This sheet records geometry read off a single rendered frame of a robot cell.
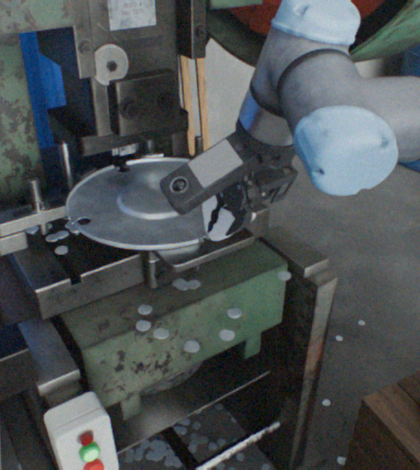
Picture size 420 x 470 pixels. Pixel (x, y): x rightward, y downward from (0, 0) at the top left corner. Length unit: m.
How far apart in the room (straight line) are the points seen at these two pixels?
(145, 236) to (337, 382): 1.00
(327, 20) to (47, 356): 0.57
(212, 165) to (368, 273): 1.50
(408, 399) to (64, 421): 0.70
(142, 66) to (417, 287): 1.48
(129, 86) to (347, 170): 0.42
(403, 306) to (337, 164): 1.53
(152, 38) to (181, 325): 0.45
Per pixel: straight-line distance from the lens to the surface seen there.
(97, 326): 0.80
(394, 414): 1.10
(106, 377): 0.83
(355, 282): 1.97
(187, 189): 0.57
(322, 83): 0.44
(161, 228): 0.75
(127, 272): 0.84
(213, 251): 0.70
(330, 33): 0.48
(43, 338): 0.80
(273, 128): 0.54
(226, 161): 0.58
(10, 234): 0.88
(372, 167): 0.43
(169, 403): 1.11
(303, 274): 0.92
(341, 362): 1.66
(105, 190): 0.86
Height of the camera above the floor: 1.18
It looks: 33 degrees down
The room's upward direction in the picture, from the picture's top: straight up
